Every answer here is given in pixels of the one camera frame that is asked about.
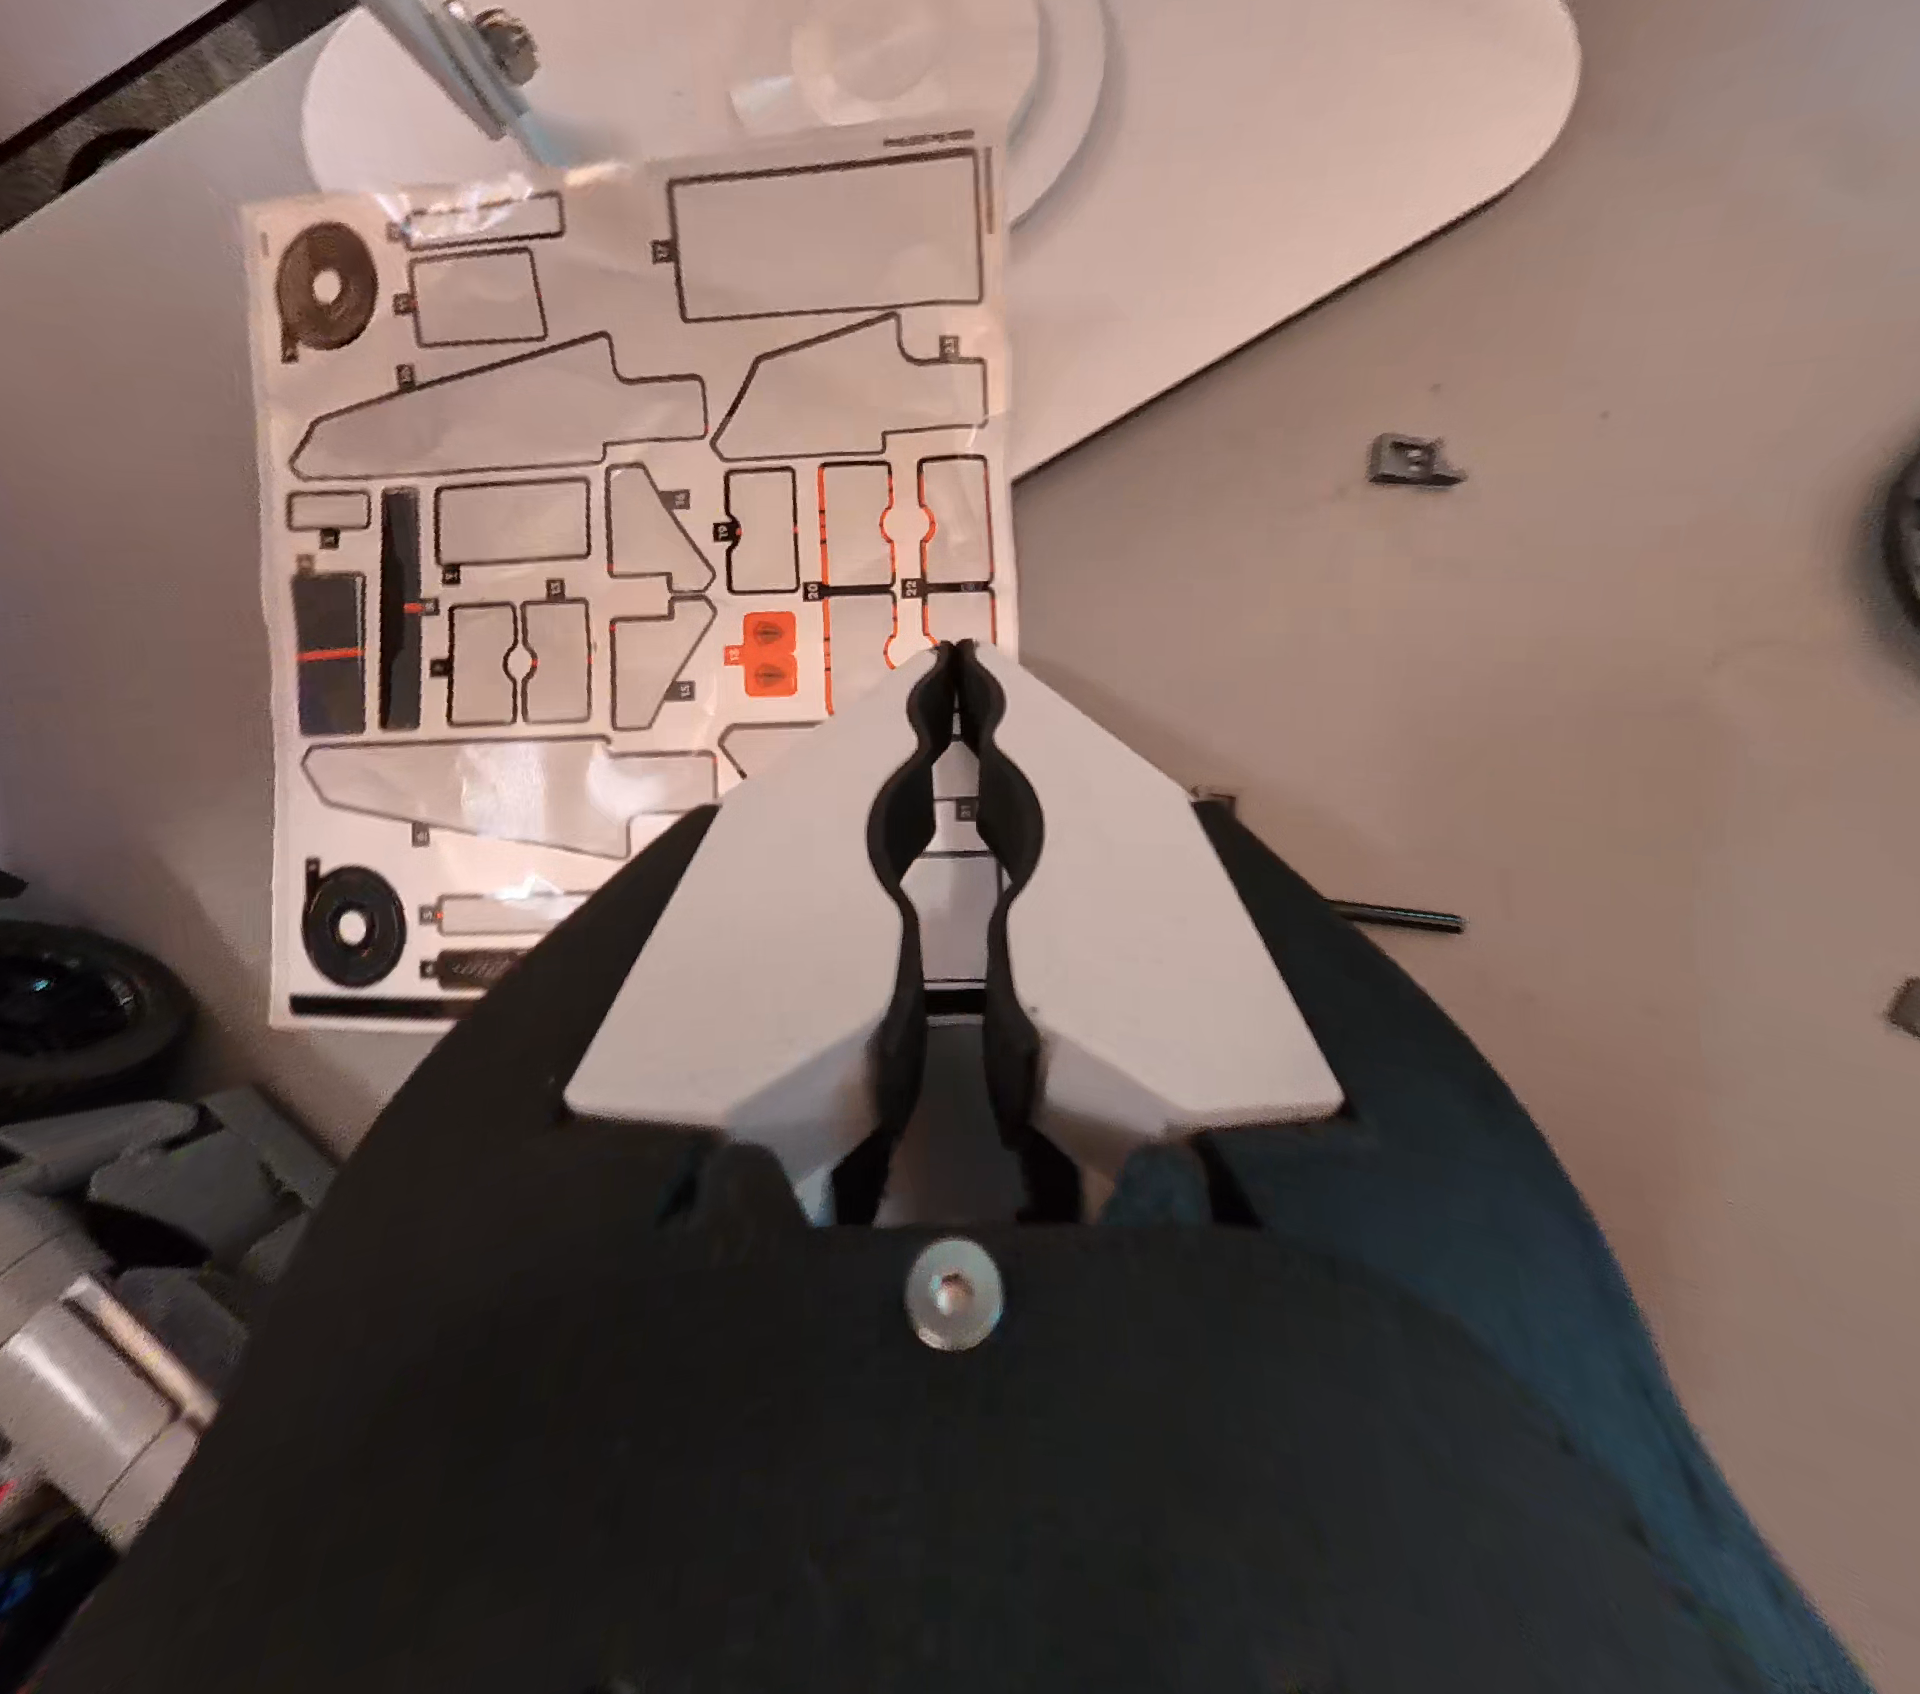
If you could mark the lego sticker sheet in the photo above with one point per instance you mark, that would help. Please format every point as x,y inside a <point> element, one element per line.
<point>510,405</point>

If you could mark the grey lego car model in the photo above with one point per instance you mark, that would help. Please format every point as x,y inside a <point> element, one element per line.
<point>151,1185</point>

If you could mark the white book stand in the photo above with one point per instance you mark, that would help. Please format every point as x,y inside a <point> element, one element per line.
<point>1274,75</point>

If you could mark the black lego axle with connector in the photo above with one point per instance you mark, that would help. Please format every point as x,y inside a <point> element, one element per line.
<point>1403,917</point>

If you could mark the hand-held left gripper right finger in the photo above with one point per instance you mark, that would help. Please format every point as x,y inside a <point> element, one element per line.
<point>1185,974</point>

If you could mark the grey lego jumper plate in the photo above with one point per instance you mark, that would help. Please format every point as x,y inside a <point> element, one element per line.
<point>1412,461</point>

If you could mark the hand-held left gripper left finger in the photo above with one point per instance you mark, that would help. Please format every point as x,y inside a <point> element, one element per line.
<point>735,974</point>

